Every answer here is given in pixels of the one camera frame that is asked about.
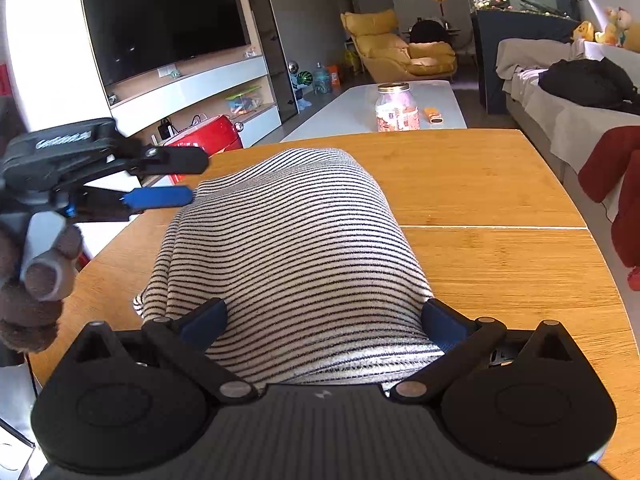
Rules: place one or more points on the small plush toys group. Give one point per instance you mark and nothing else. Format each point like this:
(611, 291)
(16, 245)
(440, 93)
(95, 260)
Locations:
(614, 33)

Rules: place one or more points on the red goblet-shaped bin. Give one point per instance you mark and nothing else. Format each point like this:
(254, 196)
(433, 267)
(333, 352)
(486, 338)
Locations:
(215, 135)

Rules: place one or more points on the black television screen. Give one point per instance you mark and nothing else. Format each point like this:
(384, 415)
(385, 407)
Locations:
(131, 37)

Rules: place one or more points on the glass snack jar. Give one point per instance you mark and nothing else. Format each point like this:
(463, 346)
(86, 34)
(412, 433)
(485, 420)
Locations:
(396, 108)

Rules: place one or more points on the yellow round plush toy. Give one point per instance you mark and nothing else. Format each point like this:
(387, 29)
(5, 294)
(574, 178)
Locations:
(584, 31)

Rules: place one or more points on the beige blanket on sofa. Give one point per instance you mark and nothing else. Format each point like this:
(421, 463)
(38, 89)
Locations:
(516, 53)

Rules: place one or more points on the left hand in brown glove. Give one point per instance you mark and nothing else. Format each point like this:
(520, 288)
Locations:
(32, 304)

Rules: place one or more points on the dark red fuzzy coat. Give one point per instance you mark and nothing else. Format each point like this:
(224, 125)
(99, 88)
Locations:
(615, 161)

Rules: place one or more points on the black jacket on sofa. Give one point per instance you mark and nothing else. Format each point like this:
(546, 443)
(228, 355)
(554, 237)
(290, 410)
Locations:
(591, 83)

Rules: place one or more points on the black white striped shirt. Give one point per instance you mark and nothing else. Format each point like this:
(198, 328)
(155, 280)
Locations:
(320, 283)

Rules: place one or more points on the grey sofa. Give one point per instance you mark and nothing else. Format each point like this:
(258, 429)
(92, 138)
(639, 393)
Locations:
(565, 133)

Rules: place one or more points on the yellow leather armchair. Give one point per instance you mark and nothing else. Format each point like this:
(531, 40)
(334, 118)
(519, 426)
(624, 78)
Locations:
(388, 58)

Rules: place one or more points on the white marble coffee table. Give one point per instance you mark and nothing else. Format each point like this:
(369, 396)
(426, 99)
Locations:
(418, 105)

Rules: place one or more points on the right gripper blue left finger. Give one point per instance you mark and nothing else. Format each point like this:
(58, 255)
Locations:
(204, 325)

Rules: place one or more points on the white wooden TV cabinet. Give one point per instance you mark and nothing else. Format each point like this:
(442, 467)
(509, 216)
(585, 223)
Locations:
(201, 86)

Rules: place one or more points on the orange small box on table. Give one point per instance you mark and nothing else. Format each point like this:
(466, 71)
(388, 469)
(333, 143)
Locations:
(433, 116)

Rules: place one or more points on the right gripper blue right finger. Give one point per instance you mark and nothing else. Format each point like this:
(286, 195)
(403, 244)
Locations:
(445, 326)

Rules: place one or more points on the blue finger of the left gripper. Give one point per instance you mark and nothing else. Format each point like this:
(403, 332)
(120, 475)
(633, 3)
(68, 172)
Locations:
(164, 160)
(157, 197)

